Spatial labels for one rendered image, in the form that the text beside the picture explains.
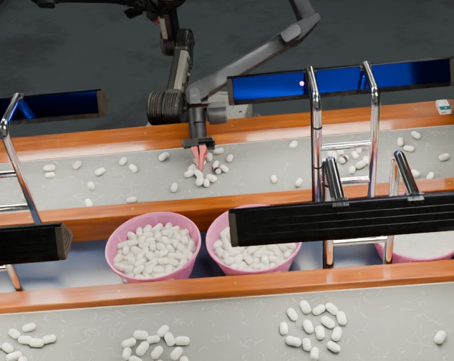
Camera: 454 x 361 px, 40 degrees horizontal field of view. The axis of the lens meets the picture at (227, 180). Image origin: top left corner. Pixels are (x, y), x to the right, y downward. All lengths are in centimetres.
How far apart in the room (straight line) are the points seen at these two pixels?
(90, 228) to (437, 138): 114
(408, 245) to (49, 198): 110
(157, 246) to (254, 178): 39
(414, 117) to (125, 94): 227
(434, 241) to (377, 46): 269
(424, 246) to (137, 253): 78
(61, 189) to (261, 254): 72
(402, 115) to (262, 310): 93
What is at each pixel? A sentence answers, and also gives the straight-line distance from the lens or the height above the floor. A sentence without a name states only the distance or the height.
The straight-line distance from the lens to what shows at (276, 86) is 175.
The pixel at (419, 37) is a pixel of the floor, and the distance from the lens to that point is 446.
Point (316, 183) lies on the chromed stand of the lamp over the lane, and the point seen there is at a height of 85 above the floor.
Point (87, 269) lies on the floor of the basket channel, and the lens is 188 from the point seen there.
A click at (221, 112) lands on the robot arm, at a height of 88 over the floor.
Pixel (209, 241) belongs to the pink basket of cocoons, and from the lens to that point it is 176.
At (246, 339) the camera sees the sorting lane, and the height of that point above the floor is 74.
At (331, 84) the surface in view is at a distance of 176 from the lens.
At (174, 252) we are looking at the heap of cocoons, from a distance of 179.
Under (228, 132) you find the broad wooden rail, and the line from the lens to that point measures 215.
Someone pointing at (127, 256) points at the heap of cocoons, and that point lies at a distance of 179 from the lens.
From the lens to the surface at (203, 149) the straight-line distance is 199.
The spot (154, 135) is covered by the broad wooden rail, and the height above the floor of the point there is 77.
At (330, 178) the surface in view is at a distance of 136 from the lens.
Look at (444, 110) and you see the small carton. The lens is 222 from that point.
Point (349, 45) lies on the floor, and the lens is 435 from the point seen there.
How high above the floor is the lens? 196
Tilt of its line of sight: 38 degrees down
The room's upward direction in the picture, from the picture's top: 7 degrees counter-clockwise
